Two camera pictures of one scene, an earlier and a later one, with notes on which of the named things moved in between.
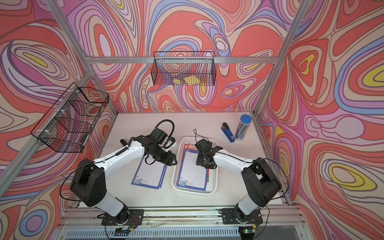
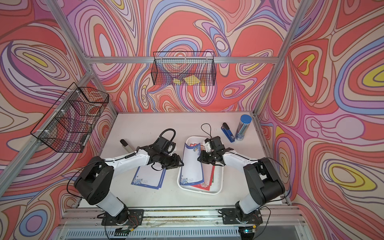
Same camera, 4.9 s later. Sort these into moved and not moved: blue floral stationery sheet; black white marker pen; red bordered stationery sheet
Moved: red bordered stationery sheet
Not moved: blue floral stationery sheet; black white marker pen
